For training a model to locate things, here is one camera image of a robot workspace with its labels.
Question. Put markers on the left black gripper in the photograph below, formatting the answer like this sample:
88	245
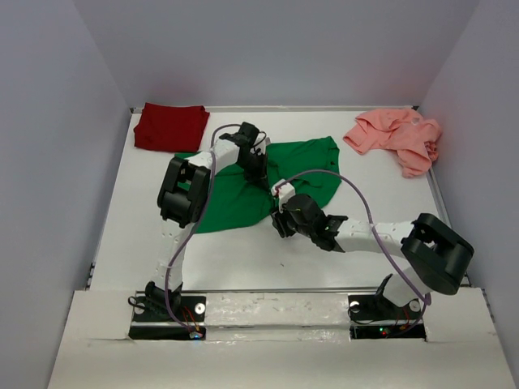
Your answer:
260	176

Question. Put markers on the pink crumpled t shirt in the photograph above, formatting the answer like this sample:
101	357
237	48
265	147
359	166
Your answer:
404	132

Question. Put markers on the green t shirt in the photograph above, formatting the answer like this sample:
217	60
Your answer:
236	203

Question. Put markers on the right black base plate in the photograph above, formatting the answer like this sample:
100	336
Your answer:
372	318

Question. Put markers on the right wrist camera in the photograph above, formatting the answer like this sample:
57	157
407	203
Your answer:
284	189

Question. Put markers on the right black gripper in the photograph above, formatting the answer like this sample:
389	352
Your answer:
279	220

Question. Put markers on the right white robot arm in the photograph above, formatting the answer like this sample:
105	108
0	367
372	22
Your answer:
426	255

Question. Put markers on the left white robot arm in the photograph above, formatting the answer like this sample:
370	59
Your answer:
185	194

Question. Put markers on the red folded t shirt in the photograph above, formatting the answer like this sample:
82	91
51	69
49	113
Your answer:
171	129

